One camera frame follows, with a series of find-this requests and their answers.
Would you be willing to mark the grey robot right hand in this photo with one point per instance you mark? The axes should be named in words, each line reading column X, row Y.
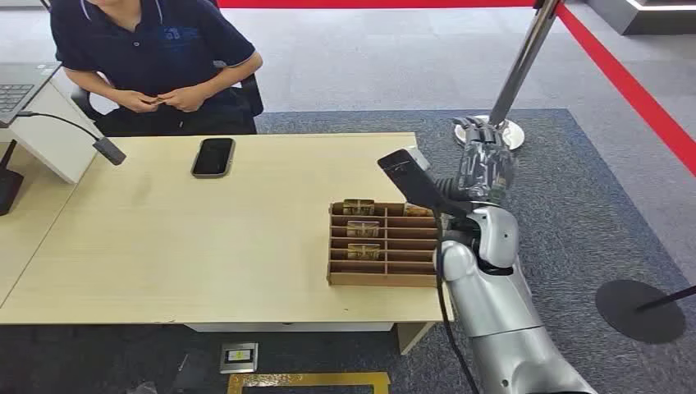
column 486, row 163

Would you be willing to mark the person's left hand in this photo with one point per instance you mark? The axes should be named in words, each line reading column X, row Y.
column 186, row 99

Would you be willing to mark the person's right hand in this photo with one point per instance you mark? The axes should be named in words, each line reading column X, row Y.
column 137, row 101

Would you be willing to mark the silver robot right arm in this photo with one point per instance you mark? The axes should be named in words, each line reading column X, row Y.
column 500, row 310

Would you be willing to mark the person's right forearm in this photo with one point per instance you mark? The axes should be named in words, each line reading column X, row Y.
column 95, row 88

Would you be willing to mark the person's left forearm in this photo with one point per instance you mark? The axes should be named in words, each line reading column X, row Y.
column 231, row 73

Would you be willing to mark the person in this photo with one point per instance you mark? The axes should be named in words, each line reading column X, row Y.
column 147, row 49

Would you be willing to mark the gold patterned card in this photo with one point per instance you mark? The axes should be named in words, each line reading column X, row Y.
column 363, row 252
column 362, row 229
column 417, row 211
column 359, row 207

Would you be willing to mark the cardboard card organizer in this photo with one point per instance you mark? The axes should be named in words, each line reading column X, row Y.
column 380, row 277

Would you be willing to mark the black gooseneck microphone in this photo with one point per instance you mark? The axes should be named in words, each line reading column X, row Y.
column 108, row 150

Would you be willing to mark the black smartphone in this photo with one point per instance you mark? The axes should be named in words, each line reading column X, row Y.
column 213, row 157

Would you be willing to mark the black office chair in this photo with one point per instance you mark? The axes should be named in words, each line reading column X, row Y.
column 251, row 95

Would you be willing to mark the white laptop stand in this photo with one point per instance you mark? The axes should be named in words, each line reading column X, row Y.
column 54, row 136

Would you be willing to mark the dark blue-grey carpet rug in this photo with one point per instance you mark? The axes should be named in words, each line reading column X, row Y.
column 571, row 217

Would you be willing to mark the grey laptop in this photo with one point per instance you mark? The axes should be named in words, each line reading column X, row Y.
column 19, row 89

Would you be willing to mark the black stand base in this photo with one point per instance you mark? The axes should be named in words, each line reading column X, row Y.
column 8, row 190

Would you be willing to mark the red barrier belt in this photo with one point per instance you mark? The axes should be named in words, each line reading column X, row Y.
column 375, row 3
column 625, row 87

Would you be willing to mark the light wood desk leg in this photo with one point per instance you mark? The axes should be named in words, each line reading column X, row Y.
column 413, row 336

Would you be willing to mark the black stanchion base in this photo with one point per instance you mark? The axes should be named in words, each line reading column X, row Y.
column 636, row 312

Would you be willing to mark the grey platform with light strip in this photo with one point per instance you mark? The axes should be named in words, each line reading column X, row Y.
column 641, row 16

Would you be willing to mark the silver floor socket box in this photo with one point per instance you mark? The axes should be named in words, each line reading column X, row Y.
column 239, row 357

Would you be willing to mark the silver stanchion post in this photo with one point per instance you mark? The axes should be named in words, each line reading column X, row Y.
column 522, row 65

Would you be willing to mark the white under-desk rail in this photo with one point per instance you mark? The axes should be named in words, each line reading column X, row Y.
column 288, row 327

